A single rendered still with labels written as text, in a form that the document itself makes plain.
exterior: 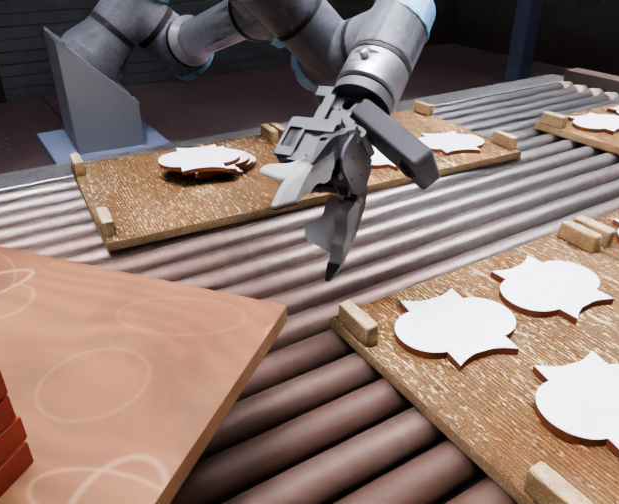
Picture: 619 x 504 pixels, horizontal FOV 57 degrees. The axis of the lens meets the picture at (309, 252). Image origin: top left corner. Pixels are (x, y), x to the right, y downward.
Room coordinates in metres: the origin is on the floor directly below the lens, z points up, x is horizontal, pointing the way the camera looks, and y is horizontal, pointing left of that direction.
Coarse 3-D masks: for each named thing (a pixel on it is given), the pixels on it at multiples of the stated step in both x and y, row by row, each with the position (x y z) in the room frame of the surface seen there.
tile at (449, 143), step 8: (424, 136) 1.19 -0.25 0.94; (432, 136) 1.18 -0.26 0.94; (440, 136) 1.18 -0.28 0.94; (448, 136) 1.18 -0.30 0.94; (456, 136) 1.18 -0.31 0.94; (464, 136) 1.18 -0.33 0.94; (472, 136) 1.18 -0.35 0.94; (432, 144) 1.13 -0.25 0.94; (440, 144) 1.13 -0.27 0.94; (448, 144) 1.13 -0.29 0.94; (456, 144) 1.13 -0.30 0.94; (464, 144) 1.13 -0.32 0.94; (472, 144) 1.13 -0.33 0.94; (480, 144) 1.13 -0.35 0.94; (440, 152) 1.10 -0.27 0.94; (448, 152) 1.08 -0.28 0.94; (456, 152) 1.10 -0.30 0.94; (464, 152) 1.10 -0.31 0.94; (472, 152) 1.10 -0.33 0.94
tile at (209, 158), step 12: (168, 156) 0.99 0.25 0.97; (180, 156) 0.99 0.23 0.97; (192, 156) 0.99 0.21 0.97; (204, 156) 0.99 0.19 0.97; (216, 156) 0.99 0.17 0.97; (228, 156) 0.99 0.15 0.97; (168, 168) 0.94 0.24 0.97; (180, 168) 0.94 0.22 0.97; (192, 168) 0.93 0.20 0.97; (204, 168) 0.93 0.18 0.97; (216, 168) 0.94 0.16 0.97
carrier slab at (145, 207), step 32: (128, 160) 1.06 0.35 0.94; (256, 160) 1.06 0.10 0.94; (96, 192) 0.90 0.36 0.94; (128, 192) 0.90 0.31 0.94; (160, 192) 0.90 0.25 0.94; (192, 192) 0.90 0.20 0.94; (224, 192) 0.90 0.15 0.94; (256, 192) 0.90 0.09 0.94; (96, 224) 0.80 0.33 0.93; (128, 224) 0.78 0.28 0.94; (160, 224) 0.78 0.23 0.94; (192, 224) 0.79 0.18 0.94; (224, 224) 0.81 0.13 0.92
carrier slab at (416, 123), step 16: (400, 112) 1.39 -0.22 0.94; (416, 112) 1.39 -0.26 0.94; (416, 128) 1.26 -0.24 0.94; (432, 128) 1.26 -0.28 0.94; (448, 128) 1.26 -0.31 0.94; (464, 128) 1.26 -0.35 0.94; (496, 144) 1.15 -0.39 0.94; (448, 160) 1.06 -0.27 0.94; (464, 160) 1.06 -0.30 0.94; (480, 160) 1.06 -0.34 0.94; (496, 160) 1.08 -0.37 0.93; (384, 176) 0.98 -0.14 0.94; (400, 176) 0.98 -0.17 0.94; (368, 192) 0.94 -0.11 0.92
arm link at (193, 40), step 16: (224, 0) 1.26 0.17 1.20; (176, 16) 1.45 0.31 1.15; (192, 16) 1.44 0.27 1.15; (208, 16) 1.28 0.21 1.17; (224, 16) 1.22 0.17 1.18; (240, 16) 1.15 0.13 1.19; (160, 32) 1.40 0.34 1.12; (176, 32) 1.39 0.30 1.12; (192, 32) 1.33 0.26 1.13; (208, 32) 1.28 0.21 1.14; (224, 32) 1.24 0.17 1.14; (240, 32) 1.18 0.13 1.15; (256, 32) 1.15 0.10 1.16; (144, 48) 1.43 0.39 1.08; (160, 48) 1.41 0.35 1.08; (176, 48) 1.38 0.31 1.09; (192, 48) 1.35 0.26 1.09; (208, 48) 1.32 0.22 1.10; (176, 64) 1.41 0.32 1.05; (192, 64) 1.39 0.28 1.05; (208, 64) 1.44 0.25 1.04
